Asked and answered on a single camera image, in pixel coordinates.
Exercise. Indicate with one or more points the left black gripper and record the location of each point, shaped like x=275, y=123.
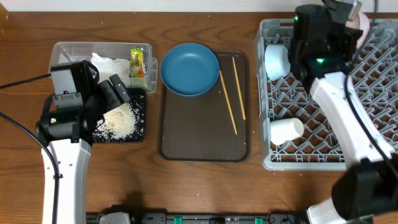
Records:
x=109, y=94

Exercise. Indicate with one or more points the white paper napkin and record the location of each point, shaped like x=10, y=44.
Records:
x=108, y=67

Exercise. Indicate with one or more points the rice food waste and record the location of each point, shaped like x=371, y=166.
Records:
x=119, y=121

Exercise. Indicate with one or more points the green orange snack wrapper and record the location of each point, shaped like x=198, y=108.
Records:
x=137, y=67

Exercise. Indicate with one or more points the blue round plate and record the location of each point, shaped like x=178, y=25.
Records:
x=189, y=69

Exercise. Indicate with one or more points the light blue bowl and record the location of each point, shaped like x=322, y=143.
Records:
x=276, y=62

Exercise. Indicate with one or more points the white plastic cup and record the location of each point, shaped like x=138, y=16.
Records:
x=285, y=130

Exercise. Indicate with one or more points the white pink shallow bowl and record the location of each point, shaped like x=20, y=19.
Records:
x=360, y=23

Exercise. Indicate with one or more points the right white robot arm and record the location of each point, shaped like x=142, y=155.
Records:
x=326, y=38

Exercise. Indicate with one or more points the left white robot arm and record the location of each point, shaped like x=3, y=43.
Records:
x=69, y=118

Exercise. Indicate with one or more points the clear plastic waste bin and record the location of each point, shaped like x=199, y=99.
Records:
x=64, y=52

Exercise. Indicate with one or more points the grey plastic dishwasher rack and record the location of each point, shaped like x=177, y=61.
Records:
x=375, y=81

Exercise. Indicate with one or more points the black plastic tray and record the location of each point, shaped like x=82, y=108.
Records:
x=138, y=102

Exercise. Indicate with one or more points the brown plastic serving tray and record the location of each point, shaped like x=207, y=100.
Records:
x=199, y=128

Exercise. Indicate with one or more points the left wooden chopstick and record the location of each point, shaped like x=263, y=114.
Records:
x=228, y=102

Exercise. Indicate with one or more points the wooden chopstick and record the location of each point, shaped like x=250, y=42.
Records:
x=228, y=102
x=239, y=89

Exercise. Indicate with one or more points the right wooden chopstick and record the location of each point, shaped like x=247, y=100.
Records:
x=239, y=89

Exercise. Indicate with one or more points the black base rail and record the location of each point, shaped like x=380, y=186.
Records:
x=163, y=217

